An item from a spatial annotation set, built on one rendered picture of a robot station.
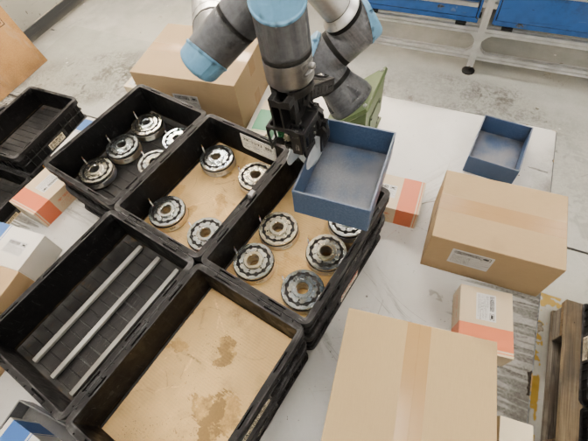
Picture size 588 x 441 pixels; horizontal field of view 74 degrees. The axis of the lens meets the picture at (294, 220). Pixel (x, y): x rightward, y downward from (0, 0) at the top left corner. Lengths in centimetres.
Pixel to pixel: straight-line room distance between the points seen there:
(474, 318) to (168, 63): 126
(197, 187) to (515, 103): 213
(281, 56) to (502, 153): 102
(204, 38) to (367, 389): 69
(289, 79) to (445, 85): 227
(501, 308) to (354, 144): 53
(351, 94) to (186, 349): 85
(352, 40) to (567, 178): 163
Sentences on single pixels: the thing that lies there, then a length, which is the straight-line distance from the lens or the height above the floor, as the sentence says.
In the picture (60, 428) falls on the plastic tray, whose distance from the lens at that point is 120.
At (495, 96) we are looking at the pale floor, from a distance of 282.
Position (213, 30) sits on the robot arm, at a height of 138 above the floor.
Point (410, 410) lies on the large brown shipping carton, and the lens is 83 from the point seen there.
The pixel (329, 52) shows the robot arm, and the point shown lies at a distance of 120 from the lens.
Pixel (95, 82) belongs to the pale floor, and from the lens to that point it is 333.
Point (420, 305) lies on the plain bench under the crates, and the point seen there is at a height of 70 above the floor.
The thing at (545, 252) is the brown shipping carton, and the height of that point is 86.
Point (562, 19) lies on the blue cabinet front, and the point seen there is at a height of 40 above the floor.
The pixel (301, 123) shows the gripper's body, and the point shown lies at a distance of 65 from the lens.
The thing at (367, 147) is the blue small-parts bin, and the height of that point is 108.
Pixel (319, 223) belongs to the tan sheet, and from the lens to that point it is 104.
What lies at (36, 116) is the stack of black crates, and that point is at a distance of 235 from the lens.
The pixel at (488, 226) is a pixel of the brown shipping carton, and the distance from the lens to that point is 107.
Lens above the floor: 171
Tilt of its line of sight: 57 degrees down
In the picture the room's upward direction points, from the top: 9 degrees counter-clockwise
